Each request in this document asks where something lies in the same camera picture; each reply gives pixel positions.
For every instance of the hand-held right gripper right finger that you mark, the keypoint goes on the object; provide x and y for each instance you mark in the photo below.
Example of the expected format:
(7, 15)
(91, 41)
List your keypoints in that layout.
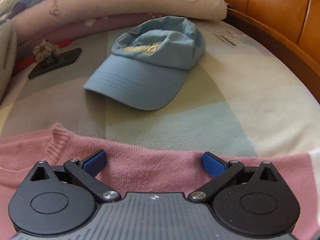
(213, 165)

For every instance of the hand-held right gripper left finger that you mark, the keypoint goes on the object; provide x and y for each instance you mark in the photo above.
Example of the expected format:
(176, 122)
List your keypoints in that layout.
(95, 161)

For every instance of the pink and white knit sweater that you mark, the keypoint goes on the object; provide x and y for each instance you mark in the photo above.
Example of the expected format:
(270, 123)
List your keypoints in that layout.
(155, 165)

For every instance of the blue baseball cap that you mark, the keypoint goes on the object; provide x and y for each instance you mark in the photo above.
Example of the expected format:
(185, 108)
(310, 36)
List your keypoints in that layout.
(140, 80)

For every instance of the black flat device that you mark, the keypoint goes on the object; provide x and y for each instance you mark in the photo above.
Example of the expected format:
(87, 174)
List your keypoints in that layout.
(65, 58)

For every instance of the brown floral scrunchie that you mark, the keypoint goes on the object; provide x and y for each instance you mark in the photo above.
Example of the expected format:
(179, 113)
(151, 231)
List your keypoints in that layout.
(45, 51)

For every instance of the red stick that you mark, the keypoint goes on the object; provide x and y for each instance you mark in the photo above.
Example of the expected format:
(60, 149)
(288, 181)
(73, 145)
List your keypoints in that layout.
(63, 43)

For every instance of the grey cat face cushion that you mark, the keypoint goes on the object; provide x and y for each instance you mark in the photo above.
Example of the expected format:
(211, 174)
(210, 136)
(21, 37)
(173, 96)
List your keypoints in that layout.
(6, 55)

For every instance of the pink folded quilt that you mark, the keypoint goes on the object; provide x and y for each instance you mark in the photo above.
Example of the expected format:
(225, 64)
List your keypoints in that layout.
(125, 0)

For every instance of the wooden headboard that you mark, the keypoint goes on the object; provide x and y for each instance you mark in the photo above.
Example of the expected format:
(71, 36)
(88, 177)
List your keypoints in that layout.
(275, 10)

